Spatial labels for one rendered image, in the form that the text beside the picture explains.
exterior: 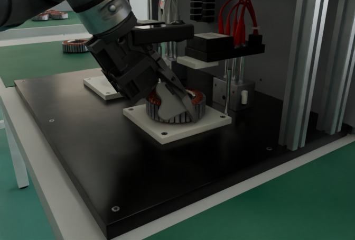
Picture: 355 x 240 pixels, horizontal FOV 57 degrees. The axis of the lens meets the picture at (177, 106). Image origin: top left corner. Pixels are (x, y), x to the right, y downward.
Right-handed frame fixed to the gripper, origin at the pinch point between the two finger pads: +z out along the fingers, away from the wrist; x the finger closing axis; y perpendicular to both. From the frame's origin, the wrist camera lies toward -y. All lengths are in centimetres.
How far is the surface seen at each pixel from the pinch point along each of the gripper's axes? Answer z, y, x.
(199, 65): -5.7, -6.5, 3.0
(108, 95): -2.4, 6.8, -16.7
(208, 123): 2.0, -1.0, 7.2
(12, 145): 35, 45, -114
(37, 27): 7, -3, -157
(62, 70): 0, 8, -54
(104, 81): -1.0, 4.0, -26.6
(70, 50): 4, 0, -77
